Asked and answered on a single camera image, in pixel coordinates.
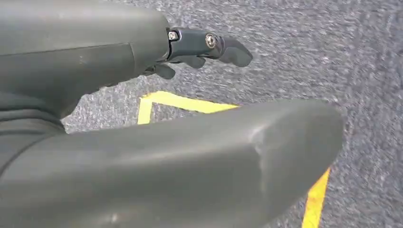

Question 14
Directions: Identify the yellow tape marking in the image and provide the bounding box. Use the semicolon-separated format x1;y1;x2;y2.
137;90;332;228

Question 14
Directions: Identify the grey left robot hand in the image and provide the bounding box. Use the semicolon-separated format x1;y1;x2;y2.
0;0;345;228

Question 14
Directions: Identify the ribbed grey left arm sleeve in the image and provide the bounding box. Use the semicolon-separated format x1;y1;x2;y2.
0;90;67;178

